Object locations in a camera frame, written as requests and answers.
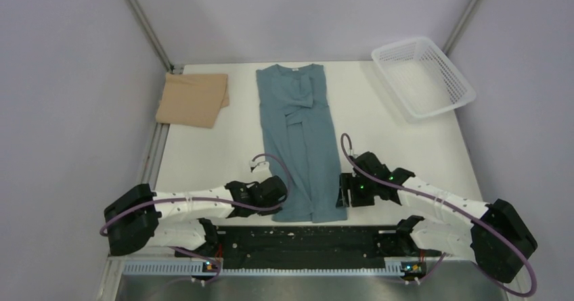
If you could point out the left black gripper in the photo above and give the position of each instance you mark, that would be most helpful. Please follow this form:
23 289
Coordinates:
269 212

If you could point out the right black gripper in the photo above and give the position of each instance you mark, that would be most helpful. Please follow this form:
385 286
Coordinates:
347 182

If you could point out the blue-grey t-shirt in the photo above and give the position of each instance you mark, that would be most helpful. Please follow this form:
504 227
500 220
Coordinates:
298 129

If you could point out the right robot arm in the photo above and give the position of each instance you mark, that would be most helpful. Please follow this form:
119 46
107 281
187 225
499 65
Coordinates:
450 214

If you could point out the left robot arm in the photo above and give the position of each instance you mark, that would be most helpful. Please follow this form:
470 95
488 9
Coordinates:
143 218

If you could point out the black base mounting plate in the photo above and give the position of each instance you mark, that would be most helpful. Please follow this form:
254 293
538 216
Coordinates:
310 247

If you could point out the white plastic mesh basket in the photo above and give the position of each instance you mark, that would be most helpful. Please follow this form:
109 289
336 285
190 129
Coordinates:
422 80

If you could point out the folded tan t-shirt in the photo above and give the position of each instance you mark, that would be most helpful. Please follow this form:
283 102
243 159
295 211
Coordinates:
193 99

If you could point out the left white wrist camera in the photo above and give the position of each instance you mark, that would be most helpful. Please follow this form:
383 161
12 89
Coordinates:
260 168

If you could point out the left side aluminium rail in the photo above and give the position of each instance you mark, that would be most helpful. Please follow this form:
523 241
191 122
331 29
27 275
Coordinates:
152 155

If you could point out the white cable duct strip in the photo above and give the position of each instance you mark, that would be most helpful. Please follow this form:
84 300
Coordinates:
392 268

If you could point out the right rear aluminium post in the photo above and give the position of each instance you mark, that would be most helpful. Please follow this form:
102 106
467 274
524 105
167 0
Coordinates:
462 24

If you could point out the aluminium post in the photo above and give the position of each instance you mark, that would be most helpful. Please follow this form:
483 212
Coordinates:
462 24
149 33

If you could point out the left rear aluminium post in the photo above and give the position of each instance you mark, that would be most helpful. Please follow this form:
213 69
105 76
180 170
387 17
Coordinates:
149 33

